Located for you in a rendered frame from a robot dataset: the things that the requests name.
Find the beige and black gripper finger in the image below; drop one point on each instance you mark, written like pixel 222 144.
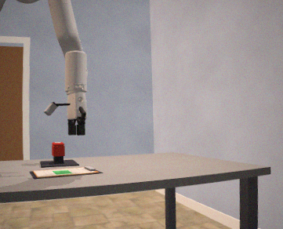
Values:
pixel 81 122
pixel 72 127

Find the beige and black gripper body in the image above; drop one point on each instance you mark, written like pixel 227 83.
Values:
pixel 76 99

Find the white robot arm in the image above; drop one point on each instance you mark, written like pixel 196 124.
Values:
pixel 67 36

